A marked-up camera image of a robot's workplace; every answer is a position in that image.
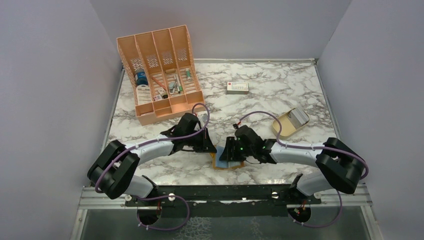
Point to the red pencil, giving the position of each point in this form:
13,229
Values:
159,83

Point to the blue tape roll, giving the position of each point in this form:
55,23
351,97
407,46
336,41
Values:
141,78

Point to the yellow leather card holder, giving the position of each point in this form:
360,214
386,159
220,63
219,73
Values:
222,164

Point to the green white marker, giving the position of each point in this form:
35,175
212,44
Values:
188,74

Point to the aluminium frame rail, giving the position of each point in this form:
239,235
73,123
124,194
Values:
90,200

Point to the metal binder clip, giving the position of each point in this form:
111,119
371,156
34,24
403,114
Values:
173,87

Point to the black mounting base bar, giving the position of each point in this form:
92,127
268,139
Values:
214,201

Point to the peach plastic desk organizer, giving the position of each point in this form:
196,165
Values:
154,52

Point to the stack of grey cards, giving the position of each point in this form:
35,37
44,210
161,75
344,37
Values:
298,117

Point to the beige oval tray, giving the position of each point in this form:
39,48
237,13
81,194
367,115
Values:
287,128

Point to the white small card box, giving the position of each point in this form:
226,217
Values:
237,88

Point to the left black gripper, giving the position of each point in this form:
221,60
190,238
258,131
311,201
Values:
206,145

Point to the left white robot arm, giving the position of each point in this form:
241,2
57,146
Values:
114,170

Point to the small brown eraser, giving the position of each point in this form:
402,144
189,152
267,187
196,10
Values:
170,71

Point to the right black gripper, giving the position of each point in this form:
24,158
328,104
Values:
229,153

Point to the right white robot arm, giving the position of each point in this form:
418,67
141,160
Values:
338,166

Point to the white label sheet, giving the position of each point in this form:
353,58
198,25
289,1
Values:
143,94

